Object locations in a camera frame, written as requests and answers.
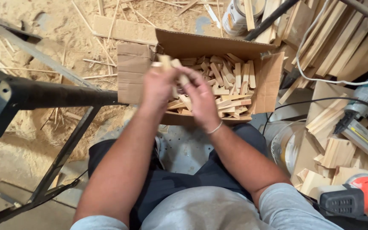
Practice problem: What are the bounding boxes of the person's right hand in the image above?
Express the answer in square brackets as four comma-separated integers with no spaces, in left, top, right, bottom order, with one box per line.
[178,68,221,132]

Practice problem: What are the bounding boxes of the person's left hand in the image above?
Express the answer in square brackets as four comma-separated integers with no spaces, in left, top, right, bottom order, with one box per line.
[141,65,182,111]

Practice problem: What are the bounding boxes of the bundle of small wooden sticks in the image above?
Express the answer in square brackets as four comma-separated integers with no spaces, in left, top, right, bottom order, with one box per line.
[151,54,192,99]

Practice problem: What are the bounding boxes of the brown cardboard box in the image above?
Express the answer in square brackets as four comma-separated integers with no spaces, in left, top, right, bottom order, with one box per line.
[117,29,285,126]

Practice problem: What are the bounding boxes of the pile of small wooden pieces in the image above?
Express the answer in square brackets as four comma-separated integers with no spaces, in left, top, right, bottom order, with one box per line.
[166,53,257,119]

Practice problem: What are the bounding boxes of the flat wooden plank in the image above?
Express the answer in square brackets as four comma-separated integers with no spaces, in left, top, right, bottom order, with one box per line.
[92,14,159,46]

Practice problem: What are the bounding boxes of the white paint can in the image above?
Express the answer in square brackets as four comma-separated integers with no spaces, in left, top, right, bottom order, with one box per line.
[221,0,266,36]

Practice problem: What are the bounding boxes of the person's dark trousers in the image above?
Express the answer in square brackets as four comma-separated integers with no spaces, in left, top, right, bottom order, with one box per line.
[88,123,269,230]

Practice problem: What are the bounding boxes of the black metal bar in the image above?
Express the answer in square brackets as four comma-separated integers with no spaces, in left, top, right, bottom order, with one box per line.
[245,0,300,41]

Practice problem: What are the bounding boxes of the clear plastic bucket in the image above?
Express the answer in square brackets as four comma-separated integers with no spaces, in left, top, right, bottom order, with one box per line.
[263,119,307,175]

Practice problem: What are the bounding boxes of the person's grey shirt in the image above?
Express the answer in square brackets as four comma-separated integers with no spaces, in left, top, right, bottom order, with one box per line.
[70,183,344,230]

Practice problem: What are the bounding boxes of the black metal machine stand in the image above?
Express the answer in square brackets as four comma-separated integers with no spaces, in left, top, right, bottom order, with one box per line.
[0,17,128,230]

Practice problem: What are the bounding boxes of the heap of wooden boards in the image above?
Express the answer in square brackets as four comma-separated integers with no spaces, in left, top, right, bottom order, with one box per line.
[254,0,368,105]

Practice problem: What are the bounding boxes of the heap of wooden offcuts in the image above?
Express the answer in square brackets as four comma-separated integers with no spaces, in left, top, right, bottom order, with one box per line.
[291,81,368,200]

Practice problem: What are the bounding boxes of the teal nail gun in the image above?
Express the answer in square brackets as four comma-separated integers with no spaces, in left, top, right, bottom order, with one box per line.
[333,78,368,168]

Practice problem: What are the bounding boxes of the orange and black power tool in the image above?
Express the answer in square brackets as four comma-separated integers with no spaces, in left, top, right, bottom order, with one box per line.
[319,174,368,227]

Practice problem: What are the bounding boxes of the silver wrist bracelet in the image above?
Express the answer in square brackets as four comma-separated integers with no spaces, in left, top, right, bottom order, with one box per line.
[206,121,223,135]

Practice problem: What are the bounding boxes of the white electric cable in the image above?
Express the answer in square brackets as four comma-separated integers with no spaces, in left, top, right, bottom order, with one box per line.
[295,0,368,86]

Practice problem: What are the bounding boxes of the black electric cable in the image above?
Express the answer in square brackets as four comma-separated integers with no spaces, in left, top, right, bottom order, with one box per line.
[262,97,368,136]

